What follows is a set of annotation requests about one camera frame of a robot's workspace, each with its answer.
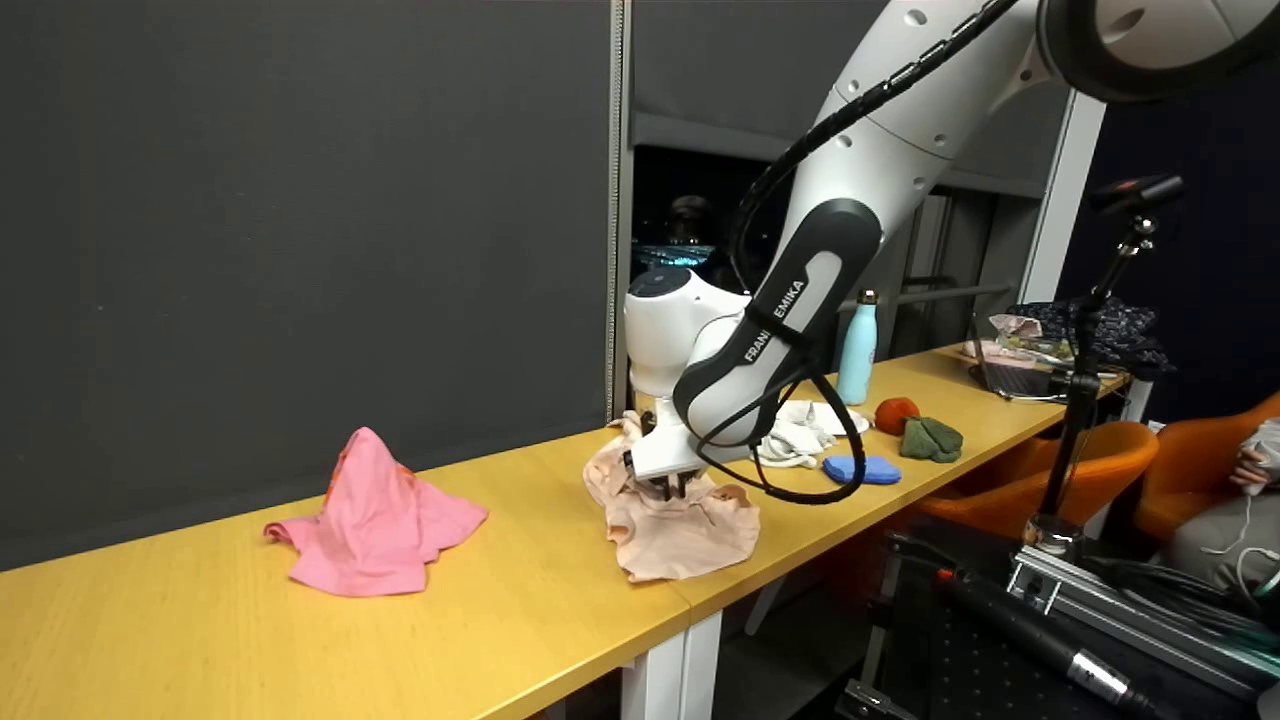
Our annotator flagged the white table leg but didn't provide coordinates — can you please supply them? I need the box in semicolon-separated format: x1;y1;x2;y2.
618;611;726;720

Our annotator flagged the pink cloth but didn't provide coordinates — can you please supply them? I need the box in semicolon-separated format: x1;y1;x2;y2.
262;422;492;600

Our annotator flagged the green cloth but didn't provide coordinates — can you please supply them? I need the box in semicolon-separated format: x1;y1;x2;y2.
897;413;969;469

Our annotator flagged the white window pillar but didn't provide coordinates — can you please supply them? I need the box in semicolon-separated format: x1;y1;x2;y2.
1017;85;1111;306

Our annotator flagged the black camera stand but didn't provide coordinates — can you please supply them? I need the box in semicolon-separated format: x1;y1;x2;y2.
1023;170;1193;550

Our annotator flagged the blue cloth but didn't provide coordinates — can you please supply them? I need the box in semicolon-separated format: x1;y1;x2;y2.
820;451;908;492

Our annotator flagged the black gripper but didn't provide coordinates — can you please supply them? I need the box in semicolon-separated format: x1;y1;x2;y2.
643;455;712;502

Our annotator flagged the red round object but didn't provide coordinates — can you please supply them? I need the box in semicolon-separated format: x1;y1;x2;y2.
873;390;924;441

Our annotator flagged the light blue bottle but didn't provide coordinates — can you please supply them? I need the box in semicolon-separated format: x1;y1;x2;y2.
831;288;886;413

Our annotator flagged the aluminium rail frame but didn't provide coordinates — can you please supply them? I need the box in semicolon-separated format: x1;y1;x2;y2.
1005;535;1280;698

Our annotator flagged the orange fabric chair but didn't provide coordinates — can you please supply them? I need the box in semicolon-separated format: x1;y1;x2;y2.
1131;390;1280;550
924;416;1165;545

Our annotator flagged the peach shirt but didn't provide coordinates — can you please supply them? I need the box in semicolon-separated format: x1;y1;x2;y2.
580;413;766;589

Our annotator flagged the silver metal handrail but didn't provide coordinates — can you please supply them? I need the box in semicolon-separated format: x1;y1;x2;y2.
878;280;1022;310

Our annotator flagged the dark patterned cloth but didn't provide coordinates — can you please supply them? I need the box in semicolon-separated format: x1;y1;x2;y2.
1053;297;1180;383

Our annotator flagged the grey window frame post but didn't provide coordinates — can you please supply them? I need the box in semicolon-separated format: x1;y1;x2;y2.
601;0;639;422

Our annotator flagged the black pole silver tip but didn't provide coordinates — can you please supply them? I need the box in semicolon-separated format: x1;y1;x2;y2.
917;556;1170;720

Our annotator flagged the bowl with items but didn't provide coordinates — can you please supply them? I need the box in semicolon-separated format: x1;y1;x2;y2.
963;310;1081;401

